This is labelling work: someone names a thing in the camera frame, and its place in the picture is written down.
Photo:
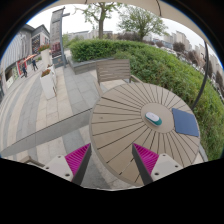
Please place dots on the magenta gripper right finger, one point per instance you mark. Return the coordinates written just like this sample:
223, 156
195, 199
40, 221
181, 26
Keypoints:
152, 166

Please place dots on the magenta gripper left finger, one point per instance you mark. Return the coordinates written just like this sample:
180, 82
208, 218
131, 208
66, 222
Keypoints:
71, 167

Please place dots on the white and teal computer mouse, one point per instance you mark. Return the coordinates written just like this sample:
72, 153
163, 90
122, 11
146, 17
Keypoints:
153, 118

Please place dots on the blue mouse pad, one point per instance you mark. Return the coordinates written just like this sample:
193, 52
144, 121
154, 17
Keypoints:
185, 123

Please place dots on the round slatted wooden table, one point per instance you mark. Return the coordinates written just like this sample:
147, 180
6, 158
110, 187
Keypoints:
118, 120

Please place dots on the white rectangular planter box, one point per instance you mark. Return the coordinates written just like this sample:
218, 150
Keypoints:
47, 83

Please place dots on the slatted wooden chair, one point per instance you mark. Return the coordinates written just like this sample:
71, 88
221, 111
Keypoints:
113, 69

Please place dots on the green hedge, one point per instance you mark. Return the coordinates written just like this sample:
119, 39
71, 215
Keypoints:
153, 65

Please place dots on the pedestrian in dark clothes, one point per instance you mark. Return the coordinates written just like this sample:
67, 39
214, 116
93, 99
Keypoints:
34, 65

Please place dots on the far white planter box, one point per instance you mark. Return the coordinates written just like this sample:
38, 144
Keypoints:
45, 54

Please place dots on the tall grey sign pillar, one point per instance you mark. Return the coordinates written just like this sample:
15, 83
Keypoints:
56, 43

